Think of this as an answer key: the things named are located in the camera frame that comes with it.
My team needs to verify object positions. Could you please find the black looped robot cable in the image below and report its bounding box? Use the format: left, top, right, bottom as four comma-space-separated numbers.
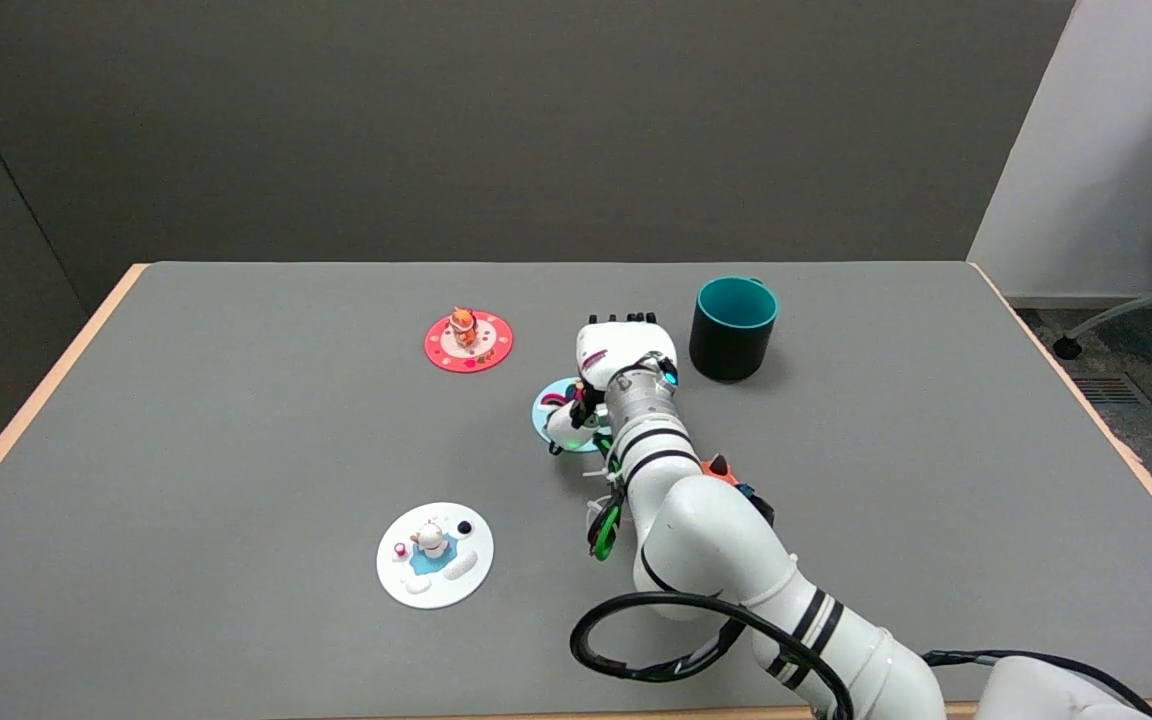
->
569, 592, 1152, 720

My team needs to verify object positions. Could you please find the floor vent grille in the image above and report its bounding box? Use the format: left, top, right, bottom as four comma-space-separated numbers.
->
1076, 374, 1152, 407

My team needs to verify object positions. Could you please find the black mug with teal interior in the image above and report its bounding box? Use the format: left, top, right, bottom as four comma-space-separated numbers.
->
688, 276, 779, 383

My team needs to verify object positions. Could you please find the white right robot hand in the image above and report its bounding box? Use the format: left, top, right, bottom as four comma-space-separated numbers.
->
544, 313, 679, 457

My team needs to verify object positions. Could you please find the office chair base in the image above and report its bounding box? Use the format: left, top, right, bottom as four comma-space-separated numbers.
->
1052, 222, 1152, 361

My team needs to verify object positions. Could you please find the white lid with snowman figure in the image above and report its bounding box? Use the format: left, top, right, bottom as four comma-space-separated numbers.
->
376, 501, 495, 610

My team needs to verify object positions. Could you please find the orange lid with fox figure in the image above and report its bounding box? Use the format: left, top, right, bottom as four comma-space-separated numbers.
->
700, 454, 775, 526

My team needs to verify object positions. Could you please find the light blue lid with rainbow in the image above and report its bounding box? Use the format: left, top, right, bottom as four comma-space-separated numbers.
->
532, 377, 615, 454

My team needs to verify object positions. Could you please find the green and red wire bundle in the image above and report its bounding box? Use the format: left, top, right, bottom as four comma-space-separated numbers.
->
581, 430, 629, 562

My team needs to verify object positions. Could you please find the red lid with tiger figure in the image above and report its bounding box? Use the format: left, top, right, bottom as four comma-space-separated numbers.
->
424, 307, 515, 374

